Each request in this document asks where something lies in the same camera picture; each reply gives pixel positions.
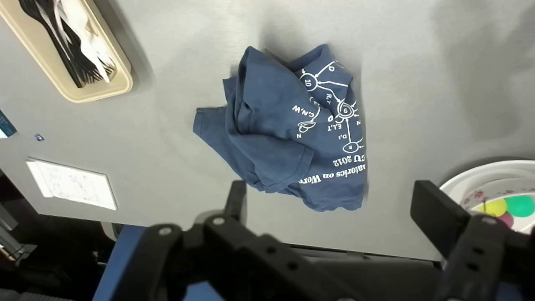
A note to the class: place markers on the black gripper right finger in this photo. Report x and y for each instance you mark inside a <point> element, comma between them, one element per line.
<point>485,256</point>

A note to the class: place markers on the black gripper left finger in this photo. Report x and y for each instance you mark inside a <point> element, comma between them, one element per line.
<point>167,261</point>

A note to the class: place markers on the blue printed T-shirt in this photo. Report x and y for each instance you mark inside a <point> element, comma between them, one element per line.
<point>267,139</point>

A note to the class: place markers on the yellow round candy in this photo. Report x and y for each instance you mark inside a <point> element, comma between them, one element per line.
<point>493,208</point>

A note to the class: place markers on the green round candy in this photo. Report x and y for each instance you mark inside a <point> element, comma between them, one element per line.
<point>522,206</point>

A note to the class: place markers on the white bowl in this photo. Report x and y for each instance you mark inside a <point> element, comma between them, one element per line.
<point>490,186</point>

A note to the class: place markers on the white plate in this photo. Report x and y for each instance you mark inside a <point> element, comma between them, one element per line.
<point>490,166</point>

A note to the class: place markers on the white paper sheet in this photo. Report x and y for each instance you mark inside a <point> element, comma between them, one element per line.
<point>72,184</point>

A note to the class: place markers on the beige cutlery tray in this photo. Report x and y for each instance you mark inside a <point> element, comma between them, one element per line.
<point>100,92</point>

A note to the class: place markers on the small blue card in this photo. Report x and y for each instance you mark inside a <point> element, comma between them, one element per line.
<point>5,124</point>

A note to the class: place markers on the black plastic fork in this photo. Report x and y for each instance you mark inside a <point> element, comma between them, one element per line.
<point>75,67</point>

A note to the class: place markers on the white plastic fork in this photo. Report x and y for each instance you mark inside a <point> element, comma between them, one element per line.
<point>84,31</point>

